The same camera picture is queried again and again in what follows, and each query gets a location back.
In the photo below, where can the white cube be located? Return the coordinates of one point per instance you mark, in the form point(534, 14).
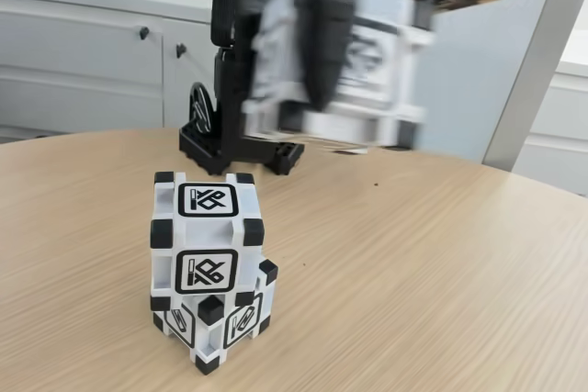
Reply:
point(206, 231)
point(243, 323)
point(381, 70)

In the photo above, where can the black round clamp knob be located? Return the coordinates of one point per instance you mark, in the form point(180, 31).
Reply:
point(198, 109)

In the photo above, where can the black cabinet door key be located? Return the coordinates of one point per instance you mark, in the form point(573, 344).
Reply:
point(180, 49)
point(143, 32)

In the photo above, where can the white cabinet with doors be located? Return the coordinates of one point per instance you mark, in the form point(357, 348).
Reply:
point(69, 66)

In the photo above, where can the white drawer cabinet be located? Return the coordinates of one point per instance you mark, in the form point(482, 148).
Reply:
point(565, 135)

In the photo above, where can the white cube, S-shaped symbol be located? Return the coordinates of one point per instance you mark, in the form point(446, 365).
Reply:
point(243, 323)

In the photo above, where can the grey metal frame post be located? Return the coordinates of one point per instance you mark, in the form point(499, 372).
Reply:
point(537, 66)

